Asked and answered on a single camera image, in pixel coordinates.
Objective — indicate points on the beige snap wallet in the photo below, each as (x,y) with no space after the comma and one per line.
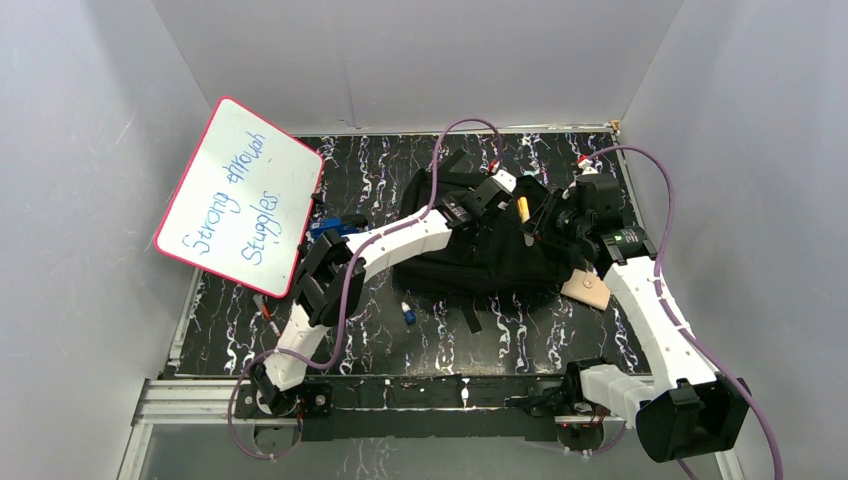
(586,287)

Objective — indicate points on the blue stapler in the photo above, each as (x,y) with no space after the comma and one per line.
(344,225)

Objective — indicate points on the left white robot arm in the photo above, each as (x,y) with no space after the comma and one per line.
(330,279)

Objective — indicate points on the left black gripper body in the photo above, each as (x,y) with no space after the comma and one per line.
(486,196)

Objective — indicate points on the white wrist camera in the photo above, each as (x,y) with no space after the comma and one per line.
(505,179)
(586,168)

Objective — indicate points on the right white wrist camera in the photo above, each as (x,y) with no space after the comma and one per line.
(586,168)

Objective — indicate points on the pink-framed whiteboard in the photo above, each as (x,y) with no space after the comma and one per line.
(242,206)

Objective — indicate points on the black student backpack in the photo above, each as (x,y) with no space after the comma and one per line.
(484,261)

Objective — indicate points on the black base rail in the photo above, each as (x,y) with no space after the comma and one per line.
(534,408)

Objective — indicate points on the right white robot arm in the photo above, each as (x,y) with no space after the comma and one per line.
(691,408)

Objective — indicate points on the orange marker pen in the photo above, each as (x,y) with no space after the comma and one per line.
(258,300)

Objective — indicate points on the beige glue stick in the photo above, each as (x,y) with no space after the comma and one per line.
(523,209)

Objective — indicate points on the small blue white bottle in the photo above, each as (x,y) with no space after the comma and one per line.
(408,314)

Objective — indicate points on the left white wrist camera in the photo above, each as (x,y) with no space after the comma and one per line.
(505,179)

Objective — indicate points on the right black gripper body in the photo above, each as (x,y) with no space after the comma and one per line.
(571,224)

